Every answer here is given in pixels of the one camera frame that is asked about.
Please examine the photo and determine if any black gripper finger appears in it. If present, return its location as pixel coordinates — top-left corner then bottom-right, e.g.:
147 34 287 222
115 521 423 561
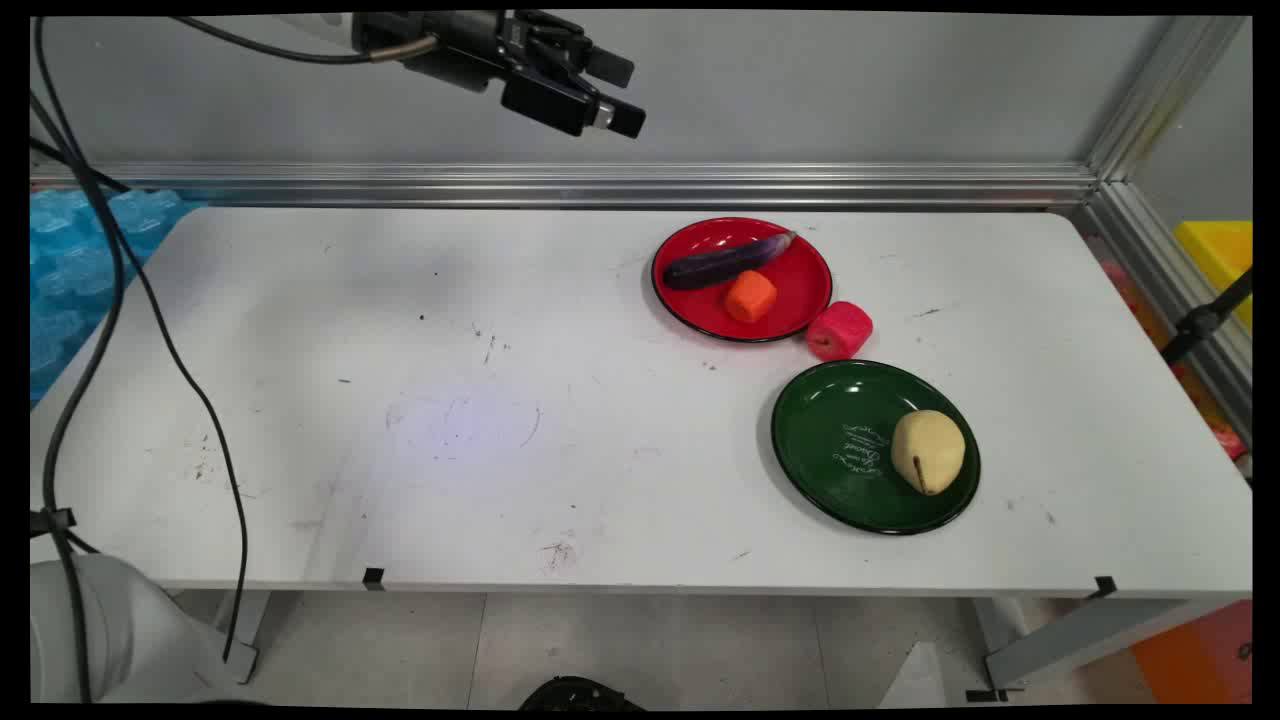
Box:
500 68 647 140
515 11 637 90

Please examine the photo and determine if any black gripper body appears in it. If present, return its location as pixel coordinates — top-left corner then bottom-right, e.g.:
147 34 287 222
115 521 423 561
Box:
352 11 536 94

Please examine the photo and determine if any purple toy eggplant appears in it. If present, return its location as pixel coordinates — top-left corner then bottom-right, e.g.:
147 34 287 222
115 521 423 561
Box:
662 231 798 292

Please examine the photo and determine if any orange toy carrot piece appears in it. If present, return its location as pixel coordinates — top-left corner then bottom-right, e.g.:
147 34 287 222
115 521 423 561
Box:
725 270 779 324

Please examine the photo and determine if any red enamel plate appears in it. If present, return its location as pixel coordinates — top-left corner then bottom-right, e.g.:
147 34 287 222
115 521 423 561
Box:
651 217 834 344

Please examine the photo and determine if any pink toy apple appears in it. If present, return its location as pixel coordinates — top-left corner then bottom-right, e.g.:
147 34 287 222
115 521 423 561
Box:
806 301 874 362

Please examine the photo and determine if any green enamel plate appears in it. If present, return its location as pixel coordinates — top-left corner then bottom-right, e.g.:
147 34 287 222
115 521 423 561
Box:
770 359 982 536

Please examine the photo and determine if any blue bubble wrap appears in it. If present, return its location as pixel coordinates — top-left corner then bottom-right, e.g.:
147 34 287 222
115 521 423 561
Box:
30 188 206 406

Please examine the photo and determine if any yellow toy pear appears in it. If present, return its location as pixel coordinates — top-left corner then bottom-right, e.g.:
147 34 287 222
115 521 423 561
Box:
890 409 968 497

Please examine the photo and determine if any black round object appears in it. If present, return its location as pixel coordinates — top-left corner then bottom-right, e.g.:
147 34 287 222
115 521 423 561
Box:
517 676 647 712

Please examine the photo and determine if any grey table leg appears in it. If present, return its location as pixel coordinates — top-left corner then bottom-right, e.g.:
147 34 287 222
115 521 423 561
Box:
212 590 273 687
972 597 1233 701

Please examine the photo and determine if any yellow plastic bin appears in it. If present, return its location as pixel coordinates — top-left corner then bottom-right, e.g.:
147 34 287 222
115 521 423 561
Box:
1173 220 1253 333

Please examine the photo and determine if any black stand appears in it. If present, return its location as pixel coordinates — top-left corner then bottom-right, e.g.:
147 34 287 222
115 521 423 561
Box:
1160 268 1253 366

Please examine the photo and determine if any pink plastic wrap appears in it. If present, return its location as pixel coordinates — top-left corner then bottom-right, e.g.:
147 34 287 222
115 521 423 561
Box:
1098 258 1248 463

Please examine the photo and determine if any orange box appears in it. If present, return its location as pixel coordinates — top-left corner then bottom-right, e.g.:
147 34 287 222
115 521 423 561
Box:
1130 600 1253 705

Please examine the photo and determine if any long aluminium frame rail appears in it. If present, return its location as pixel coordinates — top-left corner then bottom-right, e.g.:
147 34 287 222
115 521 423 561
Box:
30 162 1101 212

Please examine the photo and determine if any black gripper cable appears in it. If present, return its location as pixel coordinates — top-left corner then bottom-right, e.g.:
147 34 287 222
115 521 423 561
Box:
168 14 441 66

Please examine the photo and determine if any thick black cable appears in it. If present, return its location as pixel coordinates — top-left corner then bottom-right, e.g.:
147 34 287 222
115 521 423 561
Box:
32 15 129 704

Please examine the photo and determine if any thin black cable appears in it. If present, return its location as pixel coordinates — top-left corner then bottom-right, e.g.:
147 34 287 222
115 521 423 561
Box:
30 88 250 664

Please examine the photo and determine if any aluminium frame post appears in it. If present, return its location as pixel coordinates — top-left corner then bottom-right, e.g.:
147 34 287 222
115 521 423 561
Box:
1085 15 1251 186

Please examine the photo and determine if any short aluminium frame rail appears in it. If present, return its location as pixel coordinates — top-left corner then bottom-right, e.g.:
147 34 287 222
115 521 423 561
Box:
1070 180 1253 449

